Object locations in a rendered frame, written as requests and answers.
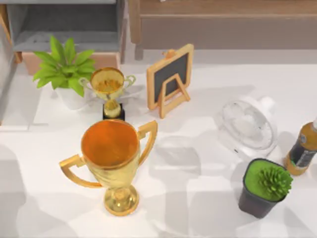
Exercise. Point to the wooden framed blackboard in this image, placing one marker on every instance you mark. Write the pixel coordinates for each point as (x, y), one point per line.
(171, 74)

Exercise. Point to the large gold trophy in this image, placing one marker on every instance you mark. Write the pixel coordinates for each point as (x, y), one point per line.
(109, 151)

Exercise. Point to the small gold trophy black base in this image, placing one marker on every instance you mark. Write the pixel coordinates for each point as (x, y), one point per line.
(107, 84)

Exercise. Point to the pale wooden drawer front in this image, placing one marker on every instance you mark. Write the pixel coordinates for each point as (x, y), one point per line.
(104, 60)

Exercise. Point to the white desk fan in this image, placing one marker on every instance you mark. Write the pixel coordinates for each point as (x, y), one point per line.
(247, 126)

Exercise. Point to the leafy plant in white pot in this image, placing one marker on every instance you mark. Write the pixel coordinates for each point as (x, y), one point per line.
(65, 65)

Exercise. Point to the wooden cupboard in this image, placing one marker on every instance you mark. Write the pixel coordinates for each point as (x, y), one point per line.
(223, 22)

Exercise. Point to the spiky plant in black pot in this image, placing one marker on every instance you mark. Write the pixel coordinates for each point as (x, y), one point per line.
(265, 186)

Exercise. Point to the grey cabinet with drawer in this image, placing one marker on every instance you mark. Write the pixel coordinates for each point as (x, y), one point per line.
(67, 24)

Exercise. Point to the orange bottle dark label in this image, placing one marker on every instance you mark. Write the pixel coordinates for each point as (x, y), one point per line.
(301, 148)

